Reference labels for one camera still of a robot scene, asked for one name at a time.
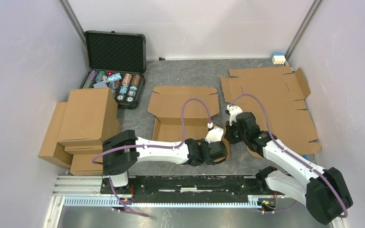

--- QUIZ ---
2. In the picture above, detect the aluminium corner post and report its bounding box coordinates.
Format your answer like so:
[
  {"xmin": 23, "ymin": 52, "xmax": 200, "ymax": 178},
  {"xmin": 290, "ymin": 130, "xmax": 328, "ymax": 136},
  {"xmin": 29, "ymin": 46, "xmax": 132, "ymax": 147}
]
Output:
[
  {"xmin": 285, "ymin": 0, "xmax": 324, "ymax": 60},
  {"xmin": 59, "ymin": 0, "xmax": 87, "ymax": 48}
]

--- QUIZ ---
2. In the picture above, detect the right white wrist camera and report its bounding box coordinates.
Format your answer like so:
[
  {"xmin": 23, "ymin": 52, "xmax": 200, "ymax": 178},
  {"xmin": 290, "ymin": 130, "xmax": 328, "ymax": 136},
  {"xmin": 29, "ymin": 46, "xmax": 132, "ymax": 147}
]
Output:
[{"xmin": 227, "ymin": 104, "xmax": 243, "ymax": 126}]

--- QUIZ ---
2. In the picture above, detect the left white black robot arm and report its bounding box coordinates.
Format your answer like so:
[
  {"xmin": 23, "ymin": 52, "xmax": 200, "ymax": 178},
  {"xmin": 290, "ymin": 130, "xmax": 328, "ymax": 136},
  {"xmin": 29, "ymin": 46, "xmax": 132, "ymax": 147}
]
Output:
[{"xmin": 101, "ymin": 127, "xmax": 228, "ymax": 194}]

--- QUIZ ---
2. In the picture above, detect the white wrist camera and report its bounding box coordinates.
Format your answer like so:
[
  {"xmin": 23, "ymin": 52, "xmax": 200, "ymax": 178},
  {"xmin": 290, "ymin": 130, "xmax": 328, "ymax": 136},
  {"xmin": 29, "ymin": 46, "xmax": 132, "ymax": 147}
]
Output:
[
  {"xmin": 205, "ymin": 123, "xmax": 224, "ymax": 143},
  {"xmin": 227, "ymin": 104, "xmax": 243, "ymax": 126}
]

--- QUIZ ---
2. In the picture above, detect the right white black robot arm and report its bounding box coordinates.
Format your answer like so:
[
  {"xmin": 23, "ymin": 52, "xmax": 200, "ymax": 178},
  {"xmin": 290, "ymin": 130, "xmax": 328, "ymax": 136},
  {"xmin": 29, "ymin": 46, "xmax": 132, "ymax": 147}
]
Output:
[{"xmin": 225, "ymin": 106, "xmax": 354, "ymax": 225}]

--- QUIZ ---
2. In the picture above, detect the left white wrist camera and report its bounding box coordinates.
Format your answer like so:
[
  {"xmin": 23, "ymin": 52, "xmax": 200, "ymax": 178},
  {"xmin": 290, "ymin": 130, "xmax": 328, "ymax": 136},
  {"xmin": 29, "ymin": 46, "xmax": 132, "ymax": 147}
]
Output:
[{"xmin": 205, "ymin": 123, "xmax": 224, "ymax": 143}]

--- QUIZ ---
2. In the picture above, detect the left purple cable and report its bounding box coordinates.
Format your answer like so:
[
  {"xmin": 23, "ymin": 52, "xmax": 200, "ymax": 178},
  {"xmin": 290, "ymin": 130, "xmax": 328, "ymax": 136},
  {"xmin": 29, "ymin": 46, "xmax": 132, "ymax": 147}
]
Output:
[{"xmin": 91, "ymin": 98, "xmax": 213, "ymax": 165}]

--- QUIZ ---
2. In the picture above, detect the purple cable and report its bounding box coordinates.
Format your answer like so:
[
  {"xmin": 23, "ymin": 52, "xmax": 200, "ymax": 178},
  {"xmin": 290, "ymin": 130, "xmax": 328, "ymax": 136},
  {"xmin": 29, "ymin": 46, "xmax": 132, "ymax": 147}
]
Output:
[
  {"xmin": 91, "ymin": 98, "xmax": 213, "ymax": 165},
  {"xmin": 230, "ymin": 94, "xmax": 349, "ymax": 219}
]

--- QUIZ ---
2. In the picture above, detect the cardboard box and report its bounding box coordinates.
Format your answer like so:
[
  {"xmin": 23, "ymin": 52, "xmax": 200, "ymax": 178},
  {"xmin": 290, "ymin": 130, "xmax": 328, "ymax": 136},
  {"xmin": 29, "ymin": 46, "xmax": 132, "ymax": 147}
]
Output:
[
  {"xmin": 147, "ymin": 86, "xmax": 231, "ymax": 160},
  {"xmin": 58, "ymin": 87, "xmax": 118, "ymax": 147},
  {"xmin": 38, "ymin": 102, "xmax": 119, "ymax": 168}
]

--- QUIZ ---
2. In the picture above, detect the stack of flat cardboard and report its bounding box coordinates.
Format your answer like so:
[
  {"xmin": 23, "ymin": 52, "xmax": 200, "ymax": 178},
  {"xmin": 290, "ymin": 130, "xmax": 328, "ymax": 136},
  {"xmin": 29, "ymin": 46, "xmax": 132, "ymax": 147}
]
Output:
[{"xmin": 221, "ymin": 66, "xmax": 322, "ymax": 155}]

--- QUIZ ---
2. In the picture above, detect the black poker chip case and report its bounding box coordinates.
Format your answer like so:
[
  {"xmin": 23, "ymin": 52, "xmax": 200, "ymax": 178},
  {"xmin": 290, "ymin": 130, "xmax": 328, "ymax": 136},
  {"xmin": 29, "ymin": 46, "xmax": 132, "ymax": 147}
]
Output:
[{"xmin": 84, "ymin": 30, "xmax": 147, "ymax": 109}]

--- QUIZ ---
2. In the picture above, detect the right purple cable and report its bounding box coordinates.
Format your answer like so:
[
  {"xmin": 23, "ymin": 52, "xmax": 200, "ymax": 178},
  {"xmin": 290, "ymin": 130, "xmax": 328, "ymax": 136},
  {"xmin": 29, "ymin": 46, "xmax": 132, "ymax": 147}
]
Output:
[{"xmin": 230, "ymin": 94, "xmax": 349, "ymax": 219}]

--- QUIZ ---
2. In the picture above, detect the white toothed cable duct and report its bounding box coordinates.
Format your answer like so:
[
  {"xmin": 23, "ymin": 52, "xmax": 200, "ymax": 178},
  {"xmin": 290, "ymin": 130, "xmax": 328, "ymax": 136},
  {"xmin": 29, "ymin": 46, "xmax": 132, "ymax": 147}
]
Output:
[{"xmin": 63, "ymin": 197, "xmax": 262, "ymax": 209}]

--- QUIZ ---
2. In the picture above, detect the left aluminium corner post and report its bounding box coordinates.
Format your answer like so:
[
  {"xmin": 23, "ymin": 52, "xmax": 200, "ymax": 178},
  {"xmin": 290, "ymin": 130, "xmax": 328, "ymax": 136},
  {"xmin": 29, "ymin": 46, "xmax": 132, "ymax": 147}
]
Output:
[{"xmin": 59, "ymin": 0, "xmax": 87, "ymax": 48}]

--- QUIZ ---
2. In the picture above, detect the white blue block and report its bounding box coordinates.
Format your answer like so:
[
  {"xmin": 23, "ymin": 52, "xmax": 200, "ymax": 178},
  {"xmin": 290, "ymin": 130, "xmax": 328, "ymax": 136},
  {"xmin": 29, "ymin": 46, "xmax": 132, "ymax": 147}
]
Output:
[{"xmin": 271, "ymin": 53, "xmax": 287, "ymax": 65}]

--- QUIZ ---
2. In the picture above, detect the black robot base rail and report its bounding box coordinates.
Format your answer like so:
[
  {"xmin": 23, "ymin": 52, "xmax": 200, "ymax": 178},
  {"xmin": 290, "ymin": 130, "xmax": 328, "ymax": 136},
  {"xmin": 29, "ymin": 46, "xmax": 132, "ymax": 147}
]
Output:
[{"xmin": 115, "ymin": 175, "xmax": 278, "ymax": 203}]

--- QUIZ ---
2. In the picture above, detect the right aluminium corner post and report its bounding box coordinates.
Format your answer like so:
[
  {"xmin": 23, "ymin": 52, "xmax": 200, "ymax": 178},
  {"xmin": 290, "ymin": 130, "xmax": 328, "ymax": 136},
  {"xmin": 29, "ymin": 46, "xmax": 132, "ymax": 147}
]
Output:
[{"xmin": 285, "ymin": 0, "xmax": 324, "ymax": 60}]

